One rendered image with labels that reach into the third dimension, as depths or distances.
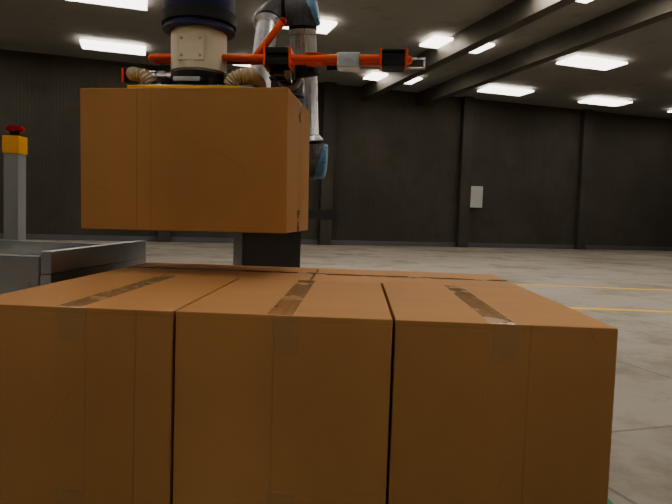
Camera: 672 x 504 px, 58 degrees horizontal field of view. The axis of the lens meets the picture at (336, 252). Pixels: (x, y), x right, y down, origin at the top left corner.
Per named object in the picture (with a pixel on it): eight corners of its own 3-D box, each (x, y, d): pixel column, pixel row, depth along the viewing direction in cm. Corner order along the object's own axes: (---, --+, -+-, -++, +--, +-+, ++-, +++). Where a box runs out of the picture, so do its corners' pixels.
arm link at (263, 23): (254, -10, 245) (234, 115, 211) (284, -11, 244) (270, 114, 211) (258, 14, 255) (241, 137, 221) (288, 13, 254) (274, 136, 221)
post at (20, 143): (1, 385, 243) (1, 135, 237) (11, 380, 250) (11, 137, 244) (18, 386, 243) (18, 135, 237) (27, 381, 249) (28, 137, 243)
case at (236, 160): (80, 229, 173) (79, 87, 171) (140, 226, 213) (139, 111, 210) (286, 233, 167) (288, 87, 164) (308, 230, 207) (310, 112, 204)
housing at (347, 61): (336, 66, 181) (336, 51, 181) (337, 72, 188) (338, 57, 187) (359, 66, 180) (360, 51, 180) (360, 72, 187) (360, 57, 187)
